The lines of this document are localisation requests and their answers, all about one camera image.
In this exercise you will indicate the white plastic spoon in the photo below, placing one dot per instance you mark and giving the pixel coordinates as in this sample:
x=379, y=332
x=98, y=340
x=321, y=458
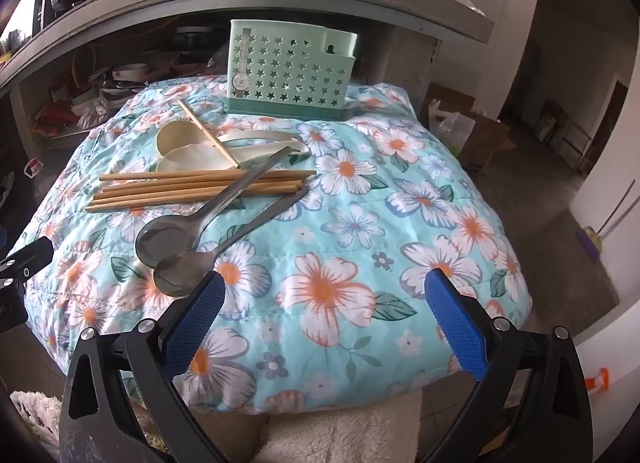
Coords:
x=175, y=135
x=190, y=159

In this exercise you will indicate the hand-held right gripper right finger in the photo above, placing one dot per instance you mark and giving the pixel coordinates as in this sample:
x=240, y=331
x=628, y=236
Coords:
x=457, y=328

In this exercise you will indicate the orange white spray bottle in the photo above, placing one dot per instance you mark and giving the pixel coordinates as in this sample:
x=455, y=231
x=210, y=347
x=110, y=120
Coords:
x=597, y=383

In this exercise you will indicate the green star-cutout utensil holder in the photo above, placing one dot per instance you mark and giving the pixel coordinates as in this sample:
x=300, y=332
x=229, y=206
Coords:
x=280, y=68

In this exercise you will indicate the fluffy white cloth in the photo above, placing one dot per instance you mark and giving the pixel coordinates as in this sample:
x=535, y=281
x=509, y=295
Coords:
x=325, y=438

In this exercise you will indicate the single wooden chopstick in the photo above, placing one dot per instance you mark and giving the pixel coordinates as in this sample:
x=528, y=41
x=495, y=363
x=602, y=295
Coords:
x=210, y=135

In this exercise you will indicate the cardboard box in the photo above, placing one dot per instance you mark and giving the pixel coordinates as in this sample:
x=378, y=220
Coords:
x=490, y=138

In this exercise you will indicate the bundle of wooden chopsticks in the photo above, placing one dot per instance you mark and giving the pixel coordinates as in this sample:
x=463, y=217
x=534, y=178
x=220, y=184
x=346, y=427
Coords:
x=150, y=193

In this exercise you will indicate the metal spoon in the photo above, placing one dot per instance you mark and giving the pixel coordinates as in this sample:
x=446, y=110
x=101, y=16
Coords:
x=165, y=243
x=180, y=273

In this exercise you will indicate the purple broom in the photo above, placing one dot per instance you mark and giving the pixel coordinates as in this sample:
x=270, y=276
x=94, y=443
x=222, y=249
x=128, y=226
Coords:
x=590, y=248

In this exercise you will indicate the wooden chair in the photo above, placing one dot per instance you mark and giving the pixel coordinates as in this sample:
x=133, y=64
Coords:
x=550, y=118

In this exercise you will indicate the red white packet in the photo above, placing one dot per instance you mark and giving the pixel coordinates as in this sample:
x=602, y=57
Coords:
x=31, y=169

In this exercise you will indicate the floral blue blanket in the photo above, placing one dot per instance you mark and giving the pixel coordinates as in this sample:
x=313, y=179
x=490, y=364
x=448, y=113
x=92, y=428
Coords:
x=350, y=243

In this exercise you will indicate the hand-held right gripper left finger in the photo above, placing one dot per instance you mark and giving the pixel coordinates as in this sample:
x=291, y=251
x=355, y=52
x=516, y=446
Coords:
x=195, y=323

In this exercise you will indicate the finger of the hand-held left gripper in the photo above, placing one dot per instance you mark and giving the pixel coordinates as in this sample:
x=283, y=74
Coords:
x=12, y=310
x=30, y=255

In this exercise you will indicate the white plastic bag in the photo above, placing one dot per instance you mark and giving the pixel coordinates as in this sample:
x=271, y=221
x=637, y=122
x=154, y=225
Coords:
x=452, y=128

